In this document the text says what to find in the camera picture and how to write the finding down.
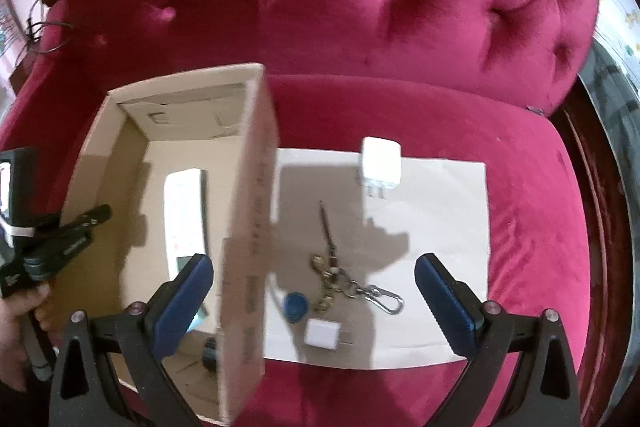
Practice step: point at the small white power adapter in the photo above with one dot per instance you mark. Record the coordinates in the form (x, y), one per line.
(327, 335)

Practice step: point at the white remote control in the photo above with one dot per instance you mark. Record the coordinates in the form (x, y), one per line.
(184, 218)

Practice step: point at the person's left hand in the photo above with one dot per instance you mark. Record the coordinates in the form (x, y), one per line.
(13, 353)

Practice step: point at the black cylindrical object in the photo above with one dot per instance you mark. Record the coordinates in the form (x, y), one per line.
(209, 354)

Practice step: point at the brown cardboard box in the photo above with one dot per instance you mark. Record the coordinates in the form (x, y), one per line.
(186, 163)

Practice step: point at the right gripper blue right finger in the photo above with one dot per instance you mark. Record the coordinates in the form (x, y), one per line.
(542, 390)

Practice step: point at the blue round cap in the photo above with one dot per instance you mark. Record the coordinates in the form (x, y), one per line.
(295, 307)

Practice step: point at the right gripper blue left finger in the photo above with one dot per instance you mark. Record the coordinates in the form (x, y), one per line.
(85, 388)

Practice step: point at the bronze keychain with carabiner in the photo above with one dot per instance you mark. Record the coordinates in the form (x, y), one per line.
(335, 280)

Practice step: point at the large white power adapter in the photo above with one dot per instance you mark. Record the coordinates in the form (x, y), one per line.
(379, 166)

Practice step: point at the red velvet tufted armchair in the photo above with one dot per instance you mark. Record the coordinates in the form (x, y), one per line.
(460, 79)

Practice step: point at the beige paper sheet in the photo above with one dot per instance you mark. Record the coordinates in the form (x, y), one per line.
(439, 207)

